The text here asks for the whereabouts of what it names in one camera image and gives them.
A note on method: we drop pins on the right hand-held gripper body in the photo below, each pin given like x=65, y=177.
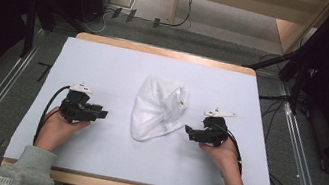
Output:
x=215, y=131

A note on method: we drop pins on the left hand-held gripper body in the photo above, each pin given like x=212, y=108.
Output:
x=74, y=108

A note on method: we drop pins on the white mesh laundry bag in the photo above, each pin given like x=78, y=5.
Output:
x=156, y=111

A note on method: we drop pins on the person's right hand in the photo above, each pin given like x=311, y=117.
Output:
x=222, y=158

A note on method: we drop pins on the person's left hand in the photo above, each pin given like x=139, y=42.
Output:
x=56, y=130

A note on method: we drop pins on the white table mat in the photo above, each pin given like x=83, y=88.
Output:
x=108, y=150

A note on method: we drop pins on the black metal stand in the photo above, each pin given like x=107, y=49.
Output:
x=30, y=29

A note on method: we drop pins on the black floor tape piece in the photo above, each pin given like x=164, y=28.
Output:
x=116, y=12

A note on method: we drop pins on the black tripod stand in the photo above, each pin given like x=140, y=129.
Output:
x=298, y=71

